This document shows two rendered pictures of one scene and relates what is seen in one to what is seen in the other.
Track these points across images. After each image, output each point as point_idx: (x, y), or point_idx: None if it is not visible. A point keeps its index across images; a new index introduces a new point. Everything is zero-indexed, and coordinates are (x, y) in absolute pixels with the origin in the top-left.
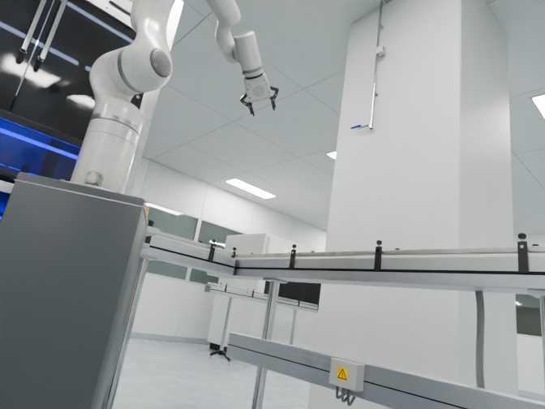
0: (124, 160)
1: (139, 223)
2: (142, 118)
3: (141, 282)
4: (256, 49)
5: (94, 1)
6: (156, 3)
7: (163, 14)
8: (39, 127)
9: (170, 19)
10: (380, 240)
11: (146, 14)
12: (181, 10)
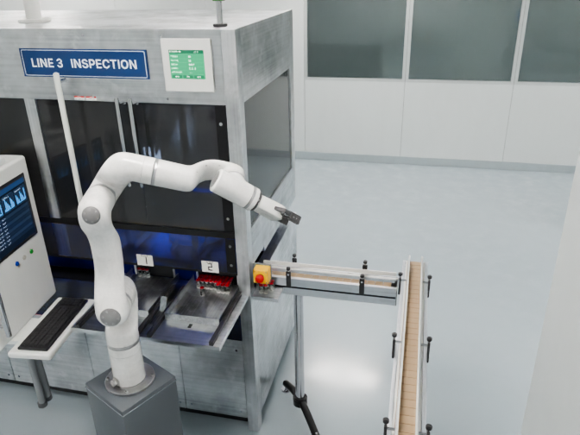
0: (125, 368)
1: (129, 419)
2: (128, 337)
3: (299, 312)
4: (231, 193)
5: (156, 99)
6: (98, 261)
7: (106, 265)
8: (167, 230)
9: (227, 65)
10: (385, 420)
11: (97, 274)
12: (235, 42)
